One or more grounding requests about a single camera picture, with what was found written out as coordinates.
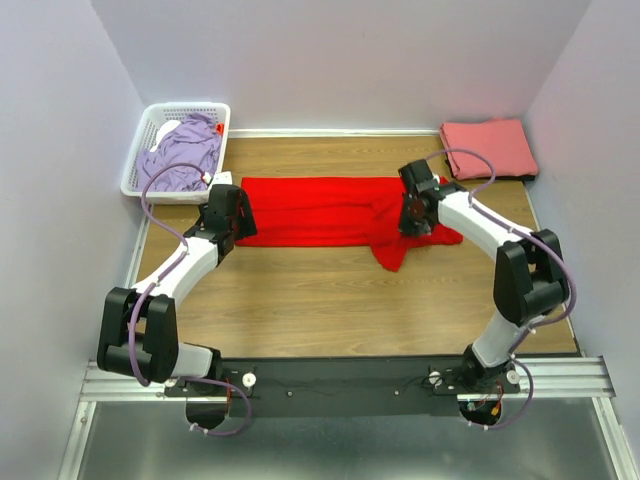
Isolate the red t shirt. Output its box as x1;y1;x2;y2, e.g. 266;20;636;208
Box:
239;177;463;272

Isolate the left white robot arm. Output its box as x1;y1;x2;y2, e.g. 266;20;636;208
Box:
97;185;257;395

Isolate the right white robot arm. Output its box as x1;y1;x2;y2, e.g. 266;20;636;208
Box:
399;181;577;392

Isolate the purple t shirt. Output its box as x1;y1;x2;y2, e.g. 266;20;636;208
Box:
136;112;222;193

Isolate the white garment in basket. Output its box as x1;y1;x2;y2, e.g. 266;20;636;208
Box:
149;120;181;152

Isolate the folded pink t shirt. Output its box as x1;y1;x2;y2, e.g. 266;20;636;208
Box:
439;118;539;176

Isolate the white plastic laundry basket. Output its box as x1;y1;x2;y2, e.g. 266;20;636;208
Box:
120;102;232;204

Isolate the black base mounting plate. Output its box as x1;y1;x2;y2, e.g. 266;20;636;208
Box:
165;355;520;430

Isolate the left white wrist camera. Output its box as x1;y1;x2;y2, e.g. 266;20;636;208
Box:
200;171;233;187

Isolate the aluminium frame rail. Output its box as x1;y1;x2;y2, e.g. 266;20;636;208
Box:
57;204;640;480

